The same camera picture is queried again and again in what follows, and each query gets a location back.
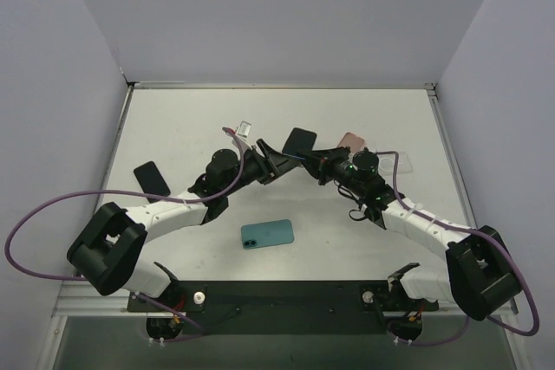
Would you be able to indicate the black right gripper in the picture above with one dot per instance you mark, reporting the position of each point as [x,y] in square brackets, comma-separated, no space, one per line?
[323,168]

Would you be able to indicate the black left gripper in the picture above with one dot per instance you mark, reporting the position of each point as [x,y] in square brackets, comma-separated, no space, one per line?
[267,166]

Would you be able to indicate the dark blue smartphone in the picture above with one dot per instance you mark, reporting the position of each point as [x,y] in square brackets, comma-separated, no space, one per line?
[299,142]

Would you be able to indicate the phone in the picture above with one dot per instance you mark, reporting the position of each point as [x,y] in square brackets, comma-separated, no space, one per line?
[354,142]

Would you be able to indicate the clear phone case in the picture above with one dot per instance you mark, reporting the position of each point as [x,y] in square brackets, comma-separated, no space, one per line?
[387,163]

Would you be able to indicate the teal smartphone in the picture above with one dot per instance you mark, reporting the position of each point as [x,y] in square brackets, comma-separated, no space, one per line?
[267,234]

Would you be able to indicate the black smartphone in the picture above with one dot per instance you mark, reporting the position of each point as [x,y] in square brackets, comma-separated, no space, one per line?
[151,181]

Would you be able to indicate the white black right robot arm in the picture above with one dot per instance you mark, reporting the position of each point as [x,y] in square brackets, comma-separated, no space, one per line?
[477,277]

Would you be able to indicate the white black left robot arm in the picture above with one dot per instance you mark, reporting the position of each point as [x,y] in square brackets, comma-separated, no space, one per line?
[107,253]

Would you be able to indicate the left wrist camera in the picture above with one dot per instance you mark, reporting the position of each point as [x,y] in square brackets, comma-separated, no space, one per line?
[243,129]

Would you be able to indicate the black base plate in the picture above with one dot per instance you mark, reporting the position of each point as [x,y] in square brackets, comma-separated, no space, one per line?
[275,307]

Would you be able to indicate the aluminium front rail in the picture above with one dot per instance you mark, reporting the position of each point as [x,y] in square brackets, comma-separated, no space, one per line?
[80,299]

